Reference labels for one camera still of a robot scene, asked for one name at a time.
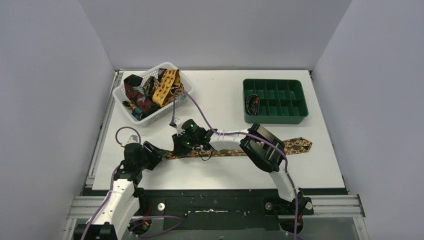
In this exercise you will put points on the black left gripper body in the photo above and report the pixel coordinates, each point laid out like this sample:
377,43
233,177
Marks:
152,154

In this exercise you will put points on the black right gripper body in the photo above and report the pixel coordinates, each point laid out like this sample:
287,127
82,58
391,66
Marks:
184,142

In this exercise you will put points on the beige paisley patterned tie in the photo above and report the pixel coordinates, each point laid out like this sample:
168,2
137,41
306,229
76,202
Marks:
292,147

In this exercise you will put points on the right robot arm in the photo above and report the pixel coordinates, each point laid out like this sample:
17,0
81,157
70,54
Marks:
264,149

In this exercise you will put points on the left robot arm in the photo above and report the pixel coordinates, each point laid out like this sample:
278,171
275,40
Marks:
110,221

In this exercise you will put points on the yellow patterned tie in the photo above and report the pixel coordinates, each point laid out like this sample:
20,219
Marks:
165,92

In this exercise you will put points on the dark red patterned tie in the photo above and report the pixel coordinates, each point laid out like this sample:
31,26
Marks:
137,102

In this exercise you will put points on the dark brown patterned tie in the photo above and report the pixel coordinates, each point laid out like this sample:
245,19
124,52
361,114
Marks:
153,82

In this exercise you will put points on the rolled dark patterned tie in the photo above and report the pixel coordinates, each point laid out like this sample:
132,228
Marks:
252,105

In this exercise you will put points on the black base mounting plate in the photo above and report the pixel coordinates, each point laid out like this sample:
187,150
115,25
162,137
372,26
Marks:
239,209

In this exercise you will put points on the white plastic basket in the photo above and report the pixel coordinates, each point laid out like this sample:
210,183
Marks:
118,92

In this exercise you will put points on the green divided plastic tray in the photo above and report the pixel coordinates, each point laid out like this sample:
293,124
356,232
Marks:
282,101

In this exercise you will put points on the aluminium rail frame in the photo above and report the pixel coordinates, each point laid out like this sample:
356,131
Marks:
325,206

